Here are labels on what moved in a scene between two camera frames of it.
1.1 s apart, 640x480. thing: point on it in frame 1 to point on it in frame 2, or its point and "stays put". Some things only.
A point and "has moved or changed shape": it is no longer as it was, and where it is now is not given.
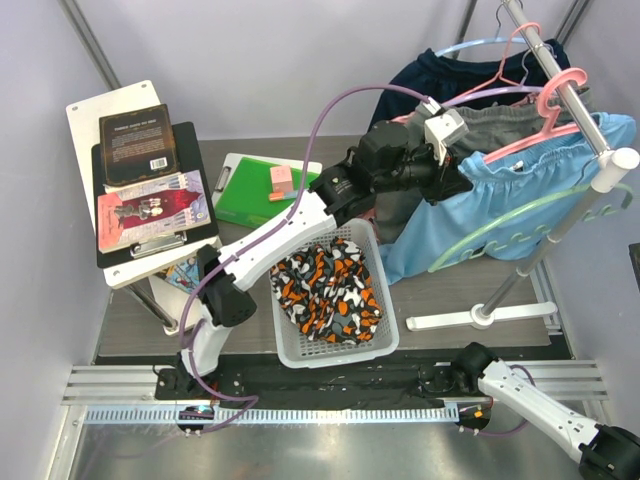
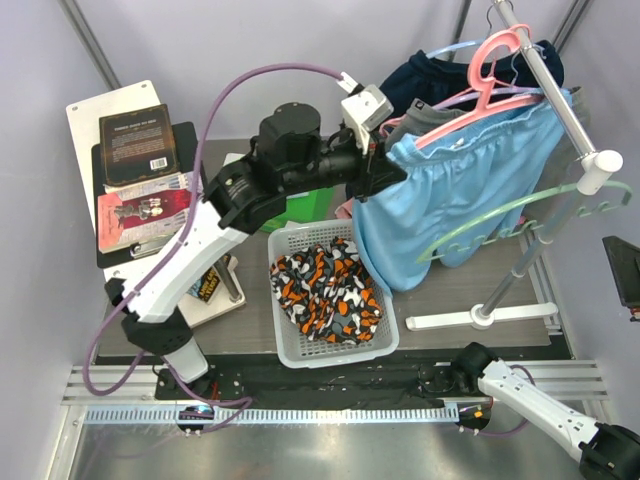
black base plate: (264, 381) stays put
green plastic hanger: (455, 258) to (438, 250)
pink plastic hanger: (543, 102) to (482, 67)
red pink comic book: (151, 208) stays put
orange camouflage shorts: (326, 291) stays put
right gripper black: (634, 252) to (625, 263)
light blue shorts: (519, 197) has moved or changed shape
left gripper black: (447, 180) to (372, 171)
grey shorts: (488, 125) to (421, 119)
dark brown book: (137, 144) stays put
